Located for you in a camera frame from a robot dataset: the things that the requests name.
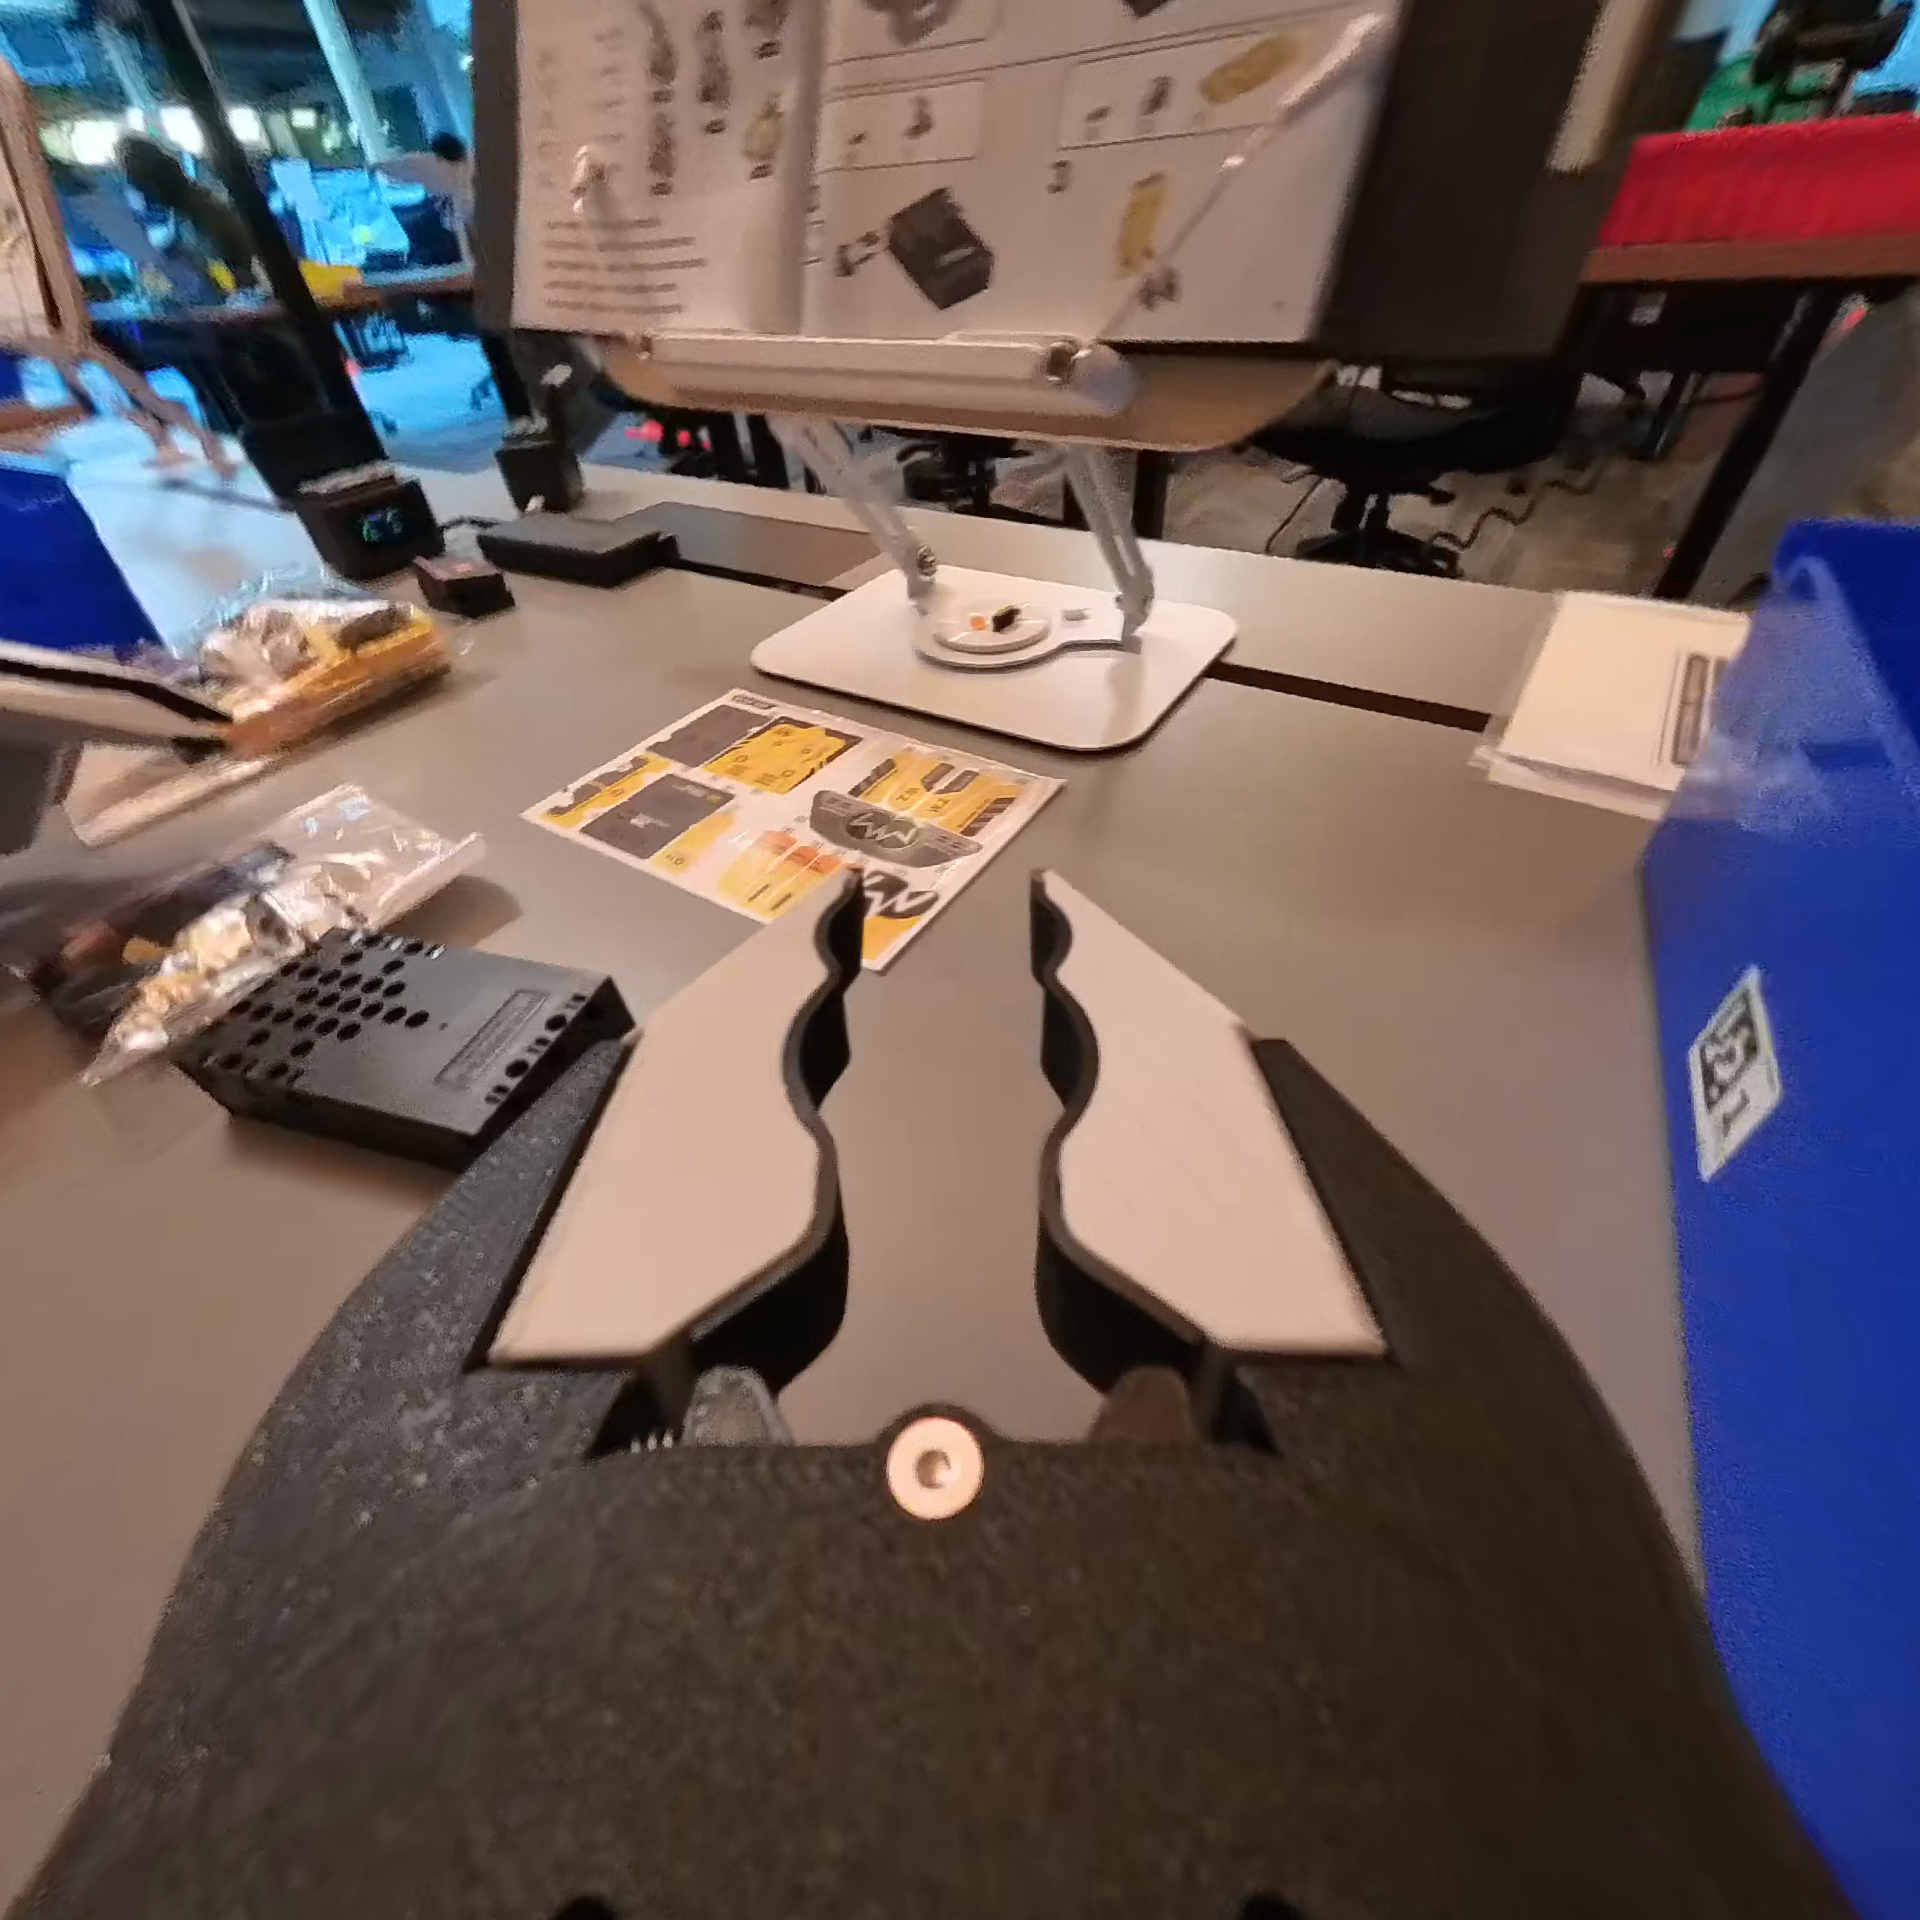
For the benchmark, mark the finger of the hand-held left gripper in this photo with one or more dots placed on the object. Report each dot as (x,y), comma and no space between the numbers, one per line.
(77,675)
(149,786)

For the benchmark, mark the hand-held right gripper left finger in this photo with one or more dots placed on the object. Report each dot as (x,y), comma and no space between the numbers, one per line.
(675,1185)

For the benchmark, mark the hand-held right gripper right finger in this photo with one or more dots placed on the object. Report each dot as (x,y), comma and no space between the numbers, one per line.
(1202,1185)

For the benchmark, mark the black perforated control box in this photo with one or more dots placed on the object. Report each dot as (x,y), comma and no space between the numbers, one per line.
(376,1035)

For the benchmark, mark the clear bag of small parts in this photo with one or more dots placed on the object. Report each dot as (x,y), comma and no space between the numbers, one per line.
(347,855)

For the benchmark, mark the bag of yellow parts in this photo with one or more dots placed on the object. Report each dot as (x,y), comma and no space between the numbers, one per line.
(347,651)

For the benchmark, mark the black charger with display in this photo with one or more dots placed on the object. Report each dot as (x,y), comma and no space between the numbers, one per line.
(368,524)

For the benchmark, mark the small black box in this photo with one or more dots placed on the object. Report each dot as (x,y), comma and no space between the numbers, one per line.
(466,586)

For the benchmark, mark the yellow and black sticker sheet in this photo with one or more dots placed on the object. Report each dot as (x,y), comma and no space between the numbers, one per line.
(675,796)

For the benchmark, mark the flat black hub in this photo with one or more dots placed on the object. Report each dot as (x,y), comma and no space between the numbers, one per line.
(579,547)

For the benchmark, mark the upright black device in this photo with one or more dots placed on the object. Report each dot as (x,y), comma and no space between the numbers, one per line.
(540,464)

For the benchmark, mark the white metal book stand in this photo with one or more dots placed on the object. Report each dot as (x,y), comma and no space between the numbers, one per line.
(991,675)

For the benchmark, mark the stack of white papers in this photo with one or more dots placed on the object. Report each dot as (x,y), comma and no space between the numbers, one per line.
(1590,704)

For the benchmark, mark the blue bin with tag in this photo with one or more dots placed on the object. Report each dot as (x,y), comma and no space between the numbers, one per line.
(1800,1348)

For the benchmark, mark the black office chair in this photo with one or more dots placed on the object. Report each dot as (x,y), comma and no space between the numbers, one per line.
(1382,450)

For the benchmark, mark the open instruction booklet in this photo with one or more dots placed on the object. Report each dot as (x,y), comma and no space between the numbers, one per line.
(675,150)

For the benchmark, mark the red-topped table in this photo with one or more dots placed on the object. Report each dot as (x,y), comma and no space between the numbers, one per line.
(1757,182)

